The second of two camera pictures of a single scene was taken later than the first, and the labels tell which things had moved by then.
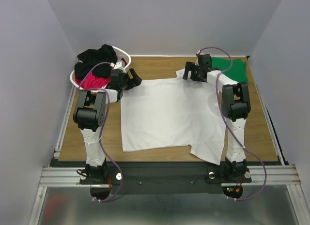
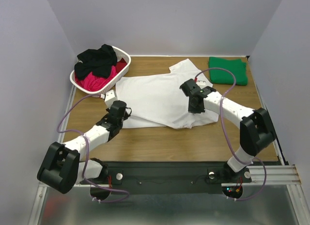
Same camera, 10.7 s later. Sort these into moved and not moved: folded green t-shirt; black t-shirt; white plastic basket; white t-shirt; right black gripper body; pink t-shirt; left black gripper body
Moved: right black gripper body; white t-shirt; left black gripper body
Not moved: black t-shirt; folded green t-shirt; pink t-shirt; white plastic basket
